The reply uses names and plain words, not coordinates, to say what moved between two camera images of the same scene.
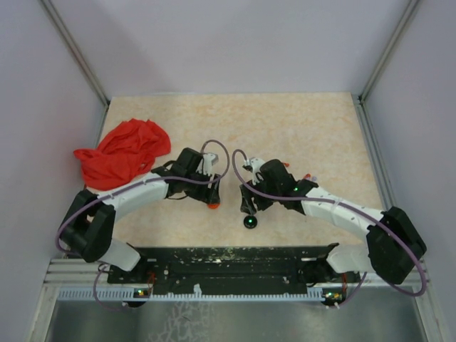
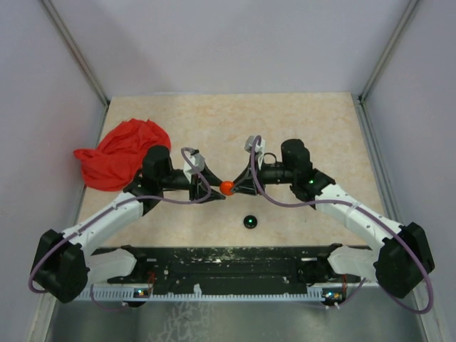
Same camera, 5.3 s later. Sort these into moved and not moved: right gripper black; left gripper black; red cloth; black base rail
Moved: right gripper black
Not moved: red cloth; black base rail; left gripper black
